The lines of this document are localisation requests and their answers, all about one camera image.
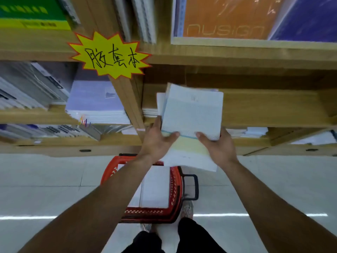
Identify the person's left hand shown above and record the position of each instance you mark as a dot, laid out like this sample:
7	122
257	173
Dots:
154	144

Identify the person's right hand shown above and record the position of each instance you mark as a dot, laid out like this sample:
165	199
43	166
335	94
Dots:
219	152

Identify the person's right thumb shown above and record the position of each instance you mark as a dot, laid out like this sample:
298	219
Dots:
202	138

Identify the person's left thumb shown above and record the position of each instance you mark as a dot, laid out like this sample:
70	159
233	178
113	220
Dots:
172	137

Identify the pale blue notebook stack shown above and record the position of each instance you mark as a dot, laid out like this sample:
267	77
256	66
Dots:
191	113

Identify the person's left forearm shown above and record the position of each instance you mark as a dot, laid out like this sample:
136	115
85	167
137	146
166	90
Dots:
105	205

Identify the person's right forearm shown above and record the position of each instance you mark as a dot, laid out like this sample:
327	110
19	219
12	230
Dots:
268	210

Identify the small stack of white notebooks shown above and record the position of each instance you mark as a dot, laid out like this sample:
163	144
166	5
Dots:
150	112

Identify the flat pile of white notebooks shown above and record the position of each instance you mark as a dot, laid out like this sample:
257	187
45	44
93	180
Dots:
248	132

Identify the white notebooks in basket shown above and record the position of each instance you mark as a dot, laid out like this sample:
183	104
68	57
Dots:
156	187

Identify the red shopping basket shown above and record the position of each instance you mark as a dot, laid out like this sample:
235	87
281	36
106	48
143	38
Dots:
175	197

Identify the wooden shelf unit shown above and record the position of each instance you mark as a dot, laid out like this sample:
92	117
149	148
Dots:
263	107

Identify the grey right shoe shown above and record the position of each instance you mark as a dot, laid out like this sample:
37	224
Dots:
187	209

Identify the grey shoe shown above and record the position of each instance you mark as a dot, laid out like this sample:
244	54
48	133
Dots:
146	227
187	209

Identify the stack of lavender notebooks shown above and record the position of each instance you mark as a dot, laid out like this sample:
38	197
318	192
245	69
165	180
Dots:
94	102

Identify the grey left shoe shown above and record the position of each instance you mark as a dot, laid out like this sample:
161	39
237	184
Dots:
146	227

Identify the person's right leg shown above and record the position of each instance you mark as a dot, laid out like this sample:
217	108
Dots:
198	238

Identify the person's leg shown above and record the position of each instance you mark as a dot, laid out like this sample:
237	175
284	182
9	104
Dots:
144	243
198	238

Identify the yellow starburst sign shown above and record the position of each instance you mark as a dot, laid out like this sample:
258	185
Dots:
110	56

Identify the person's left leg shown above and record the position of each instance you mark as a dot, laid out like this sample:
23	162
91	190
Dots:
144	243

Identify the white notebook pile with blue edge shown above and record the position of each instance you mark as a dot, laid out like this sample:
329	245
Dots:
318	139

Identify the row of slanted striped notebooks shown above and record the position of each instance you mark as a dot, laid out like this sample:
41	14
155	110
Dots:
52	130

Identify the orange notebook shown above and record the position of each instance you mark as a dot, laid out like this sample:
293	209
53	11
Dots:
226	18

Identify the row of upright white notebooks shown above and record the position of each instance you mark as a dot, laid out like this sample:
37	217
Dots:
143	18

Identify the row of grey notebooks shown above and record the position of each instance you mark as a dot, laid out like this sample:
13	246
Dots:
29	86

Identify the dark blue notebook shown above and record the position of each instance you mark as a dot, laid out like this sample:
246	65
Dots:
308	21

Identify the green and yellow book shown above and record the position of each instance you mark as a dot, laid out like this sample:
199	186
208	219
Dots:
29	13

